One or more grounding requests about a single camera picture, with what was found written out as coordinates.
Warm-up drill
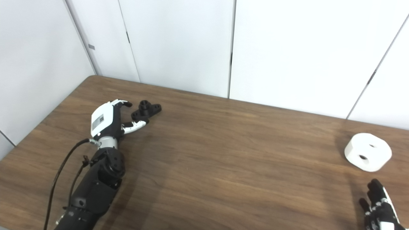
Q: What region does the black flanged holder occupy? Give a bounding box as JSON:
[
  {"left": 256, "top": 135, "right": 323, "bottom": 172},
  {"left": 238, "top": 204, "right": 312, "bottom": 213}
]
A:
[{"left": 131, "top": 100, "right": 162, "bottom": 123}]

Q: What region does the round white piece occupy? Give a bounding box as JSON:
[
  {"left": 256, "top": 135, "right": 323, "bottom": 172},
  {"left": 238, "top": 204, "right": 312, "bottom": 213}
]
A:
[{"left": 344, "top": 133, "right": 392, "bottom": 172}]

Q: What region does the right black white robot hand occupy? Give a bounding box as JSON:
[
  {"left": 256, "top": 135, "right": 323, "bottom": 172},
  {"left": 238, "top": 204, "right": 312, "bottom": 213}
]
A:
[{"left": 359, "top": 179, "right": 406, "bottom": 230}]

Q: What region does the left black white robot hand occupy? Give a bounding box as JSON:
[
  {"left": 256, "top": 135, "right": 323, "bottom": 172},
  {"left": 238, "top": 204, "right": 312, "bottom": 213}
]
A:
[{"left": 91, "top": 99, "right": 150, "bottom": 141}]

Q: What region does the thick black left wrist cable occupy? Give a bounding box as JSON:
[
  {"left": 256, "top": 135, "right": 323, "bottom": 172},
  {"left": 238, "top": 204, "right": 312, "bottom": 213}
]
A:
[{"left": 43, "top": 138, "right": 102, "bottom": 230}]

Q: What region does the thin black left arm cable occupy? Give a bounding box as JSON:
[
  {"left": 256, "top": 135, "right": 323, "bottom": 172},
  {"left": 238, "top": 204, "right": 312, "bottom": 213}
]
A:
[{"left": 66, "top": 156, "right": 91, "bottom": 208}]

